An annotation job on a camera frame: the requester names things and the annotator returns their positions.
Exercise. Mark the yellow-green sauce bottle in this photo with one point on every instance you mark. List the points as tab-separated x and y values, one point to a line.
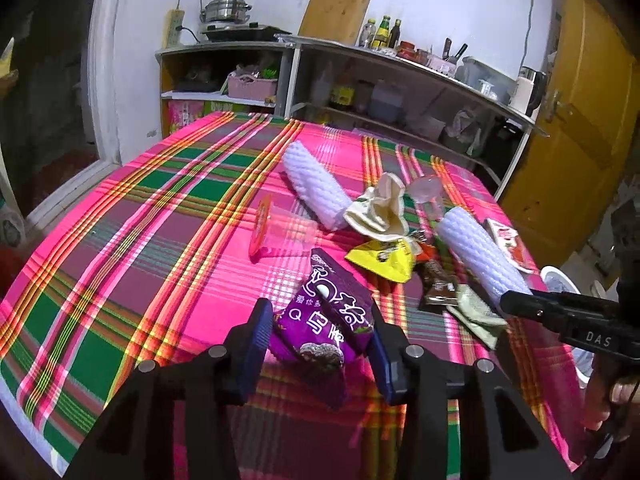
382	32

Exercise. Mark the red jar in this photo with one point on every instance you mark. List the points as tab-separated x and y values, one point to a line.
406	50

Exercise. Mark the yellowish power strip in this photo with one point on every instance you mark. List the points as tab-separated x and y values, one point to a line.
173	27

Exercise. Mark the white foam net sleeve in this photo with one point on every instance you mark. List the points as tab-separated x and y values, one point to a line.
480	250
315	185

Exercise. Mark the yellow wooden door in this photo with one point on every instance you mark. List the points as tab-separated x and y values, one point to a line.
575	135

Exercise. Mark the small white shelf unit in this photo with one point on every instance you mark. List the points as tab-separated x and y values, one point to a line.
220	50

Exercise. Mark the red and white wrapper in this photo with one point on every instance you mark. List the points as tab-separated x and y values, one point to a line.
507	242

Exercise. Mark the brown snack wrapper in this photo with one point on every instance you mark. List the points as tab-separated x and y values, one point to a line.
435	285

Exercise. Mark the clear plastic bottle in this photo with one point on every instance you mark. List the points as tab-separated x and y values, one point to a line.
368	35

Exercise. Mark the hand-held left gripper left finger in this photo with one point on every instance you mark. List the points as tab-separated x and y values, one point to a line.
257	345

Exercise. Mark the grey plastic container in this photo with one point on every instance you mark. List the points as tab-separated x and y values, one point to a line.
387	105

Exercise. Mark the knives in holder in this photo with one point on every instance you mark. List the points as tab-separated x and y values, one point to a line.
452	55

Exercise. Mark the clear plastic container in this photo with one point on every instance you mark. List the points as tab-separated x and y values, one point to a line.
487	77

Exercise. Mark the white trash bin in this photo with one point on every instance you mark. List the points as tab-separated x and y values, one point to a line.
557	277

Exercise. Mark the dark sauce bottle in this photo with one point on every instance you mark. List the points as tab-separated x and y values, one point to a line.
396	35

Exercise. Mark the dark glass sliding door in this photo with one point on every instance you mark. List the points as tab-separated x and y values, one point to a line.
60	85

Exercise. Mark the wooden cutting board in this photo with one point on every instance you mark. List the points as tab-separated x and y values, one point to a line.
335	12

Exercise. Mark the pink plastic basket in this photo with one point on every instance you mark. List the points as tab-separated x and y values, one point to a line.
252	87

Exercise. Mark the black induction cooktop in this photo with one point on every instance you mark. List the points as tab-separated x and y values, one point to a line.
235	32

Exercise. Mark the steel pot with lid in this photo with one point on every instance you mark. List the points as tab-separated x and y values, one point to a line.
227	10

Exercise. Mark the white electric kettle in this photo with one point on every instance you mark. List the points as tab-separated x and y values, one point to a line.
527	92

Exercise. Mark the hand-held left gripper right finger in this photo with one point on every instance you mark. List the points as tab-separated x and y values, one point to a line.
385	360

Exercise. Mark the yellow oil bottle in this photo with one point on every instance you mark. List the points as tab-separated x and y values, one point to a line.
343	94

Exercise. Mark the yellow snack packet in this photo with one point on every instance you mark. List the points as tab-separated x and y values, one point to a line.
380	260

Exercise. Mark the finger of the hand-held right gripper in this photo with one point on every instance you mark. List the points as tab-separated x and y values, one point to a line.
550	307

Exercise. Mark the clear cup with red rim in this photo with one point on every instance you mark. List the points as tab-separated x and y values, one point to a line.
285	235

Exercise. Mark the pink printed box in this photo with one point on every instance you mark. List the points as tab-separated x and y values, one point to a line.
185	117

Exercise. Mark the cream crumpled wrapper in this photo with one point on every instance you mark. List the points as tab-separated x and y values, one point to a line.
380	210

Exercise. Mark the person's right hand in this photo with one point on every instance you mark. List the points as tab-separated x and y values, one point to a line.
622	391

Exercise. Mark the purple snack packet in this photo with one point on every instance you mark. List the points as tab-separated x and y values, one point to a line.
320	330

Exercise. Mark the pale green wrapper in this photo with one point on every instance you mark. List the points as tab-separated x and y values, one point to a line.
475	316

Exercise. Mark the clear plastic cup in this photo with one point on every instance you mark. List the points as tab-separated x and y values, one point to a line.
425	190

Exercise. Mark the long white shelf unit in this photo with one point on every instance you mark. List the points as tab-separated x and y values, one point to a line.
450	72

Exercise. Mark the pink plaid tablecloth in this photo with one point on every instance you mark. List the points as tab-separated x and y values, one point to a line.
150	260

